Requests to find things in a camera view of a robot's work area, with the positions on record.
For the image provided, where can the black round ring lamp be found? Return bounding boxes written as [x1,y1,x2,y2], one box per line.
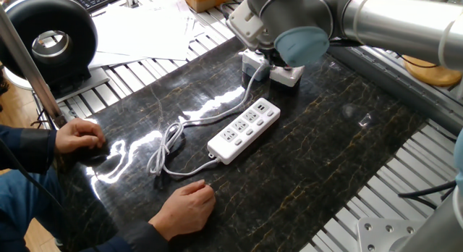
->
[0,0,99,91]

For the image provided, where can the right forearm navy sleeve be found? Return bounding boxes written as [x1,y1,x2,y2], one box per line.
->
[77,219,171,252]

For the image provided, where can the thin black cable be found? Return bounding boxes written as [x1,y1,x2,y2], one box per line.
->
[0,138,95,252]

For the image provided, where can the silver robot mount plate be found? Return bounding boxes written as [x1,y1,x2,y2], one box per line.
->
[357,217,424,252]

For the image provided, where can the left forearm navy sleeve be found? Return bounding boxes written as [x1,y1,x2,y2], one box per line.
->
[0,124,58,175]

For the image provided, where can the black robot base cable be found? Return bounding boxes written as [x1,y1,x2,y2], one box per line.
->
[397,179,457,210]

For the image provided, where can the person's left hand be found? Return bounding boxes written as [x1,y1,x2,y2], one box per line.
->
[54,117,106,154]

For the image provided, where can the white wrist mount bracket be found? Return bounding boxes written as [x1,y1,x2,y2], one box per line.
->
[226,0,268,51]

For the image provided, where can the wooden round base stand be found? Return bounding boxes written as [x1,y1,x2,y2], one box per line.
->
[403,54,463,88]

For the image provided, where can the white box with red button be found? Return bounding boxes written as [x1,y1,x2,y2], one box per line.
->
[269,64,306,98]

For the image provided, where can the black gripper cable bundle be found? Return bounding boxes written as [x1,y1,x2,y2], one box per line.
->
[219,0,240,20]

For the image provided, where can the person's right hand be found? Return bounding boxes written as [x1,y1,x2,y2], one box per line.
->
[148,179,217,241]

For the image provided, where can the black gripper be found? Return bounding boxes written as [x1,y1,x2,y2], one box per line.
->
[259,48,290,70]

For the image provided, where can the white paper sheets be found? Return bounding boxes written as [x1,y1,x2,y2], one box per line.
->
[88,0,204,70]

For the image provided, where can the white power cord with plug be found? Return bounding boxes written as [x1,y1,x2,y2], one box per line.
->
[146,62,268,179]

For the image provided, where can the white power strip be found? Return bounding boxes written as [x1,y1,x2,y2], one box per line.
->
[206,97,281,165]

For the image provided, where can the person's blue jeans leg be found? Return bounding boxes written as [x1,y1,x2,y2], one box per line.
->
[0,167,68,252]

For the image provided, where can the grey box with green button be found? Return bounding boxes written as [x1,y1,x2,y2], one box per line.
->
[240,48,271,83]

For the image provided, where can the brown cardboard box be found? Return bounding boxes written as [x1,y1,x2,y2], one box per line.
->
[180,0,242,13]

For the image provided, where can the aluminium frame pole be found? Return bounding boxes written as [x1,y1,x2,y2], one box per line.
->
[0,5,69,129]

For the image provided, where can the grey lamp base plate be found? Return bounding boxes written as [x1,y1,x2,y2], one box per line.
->
[54,67,111,103]

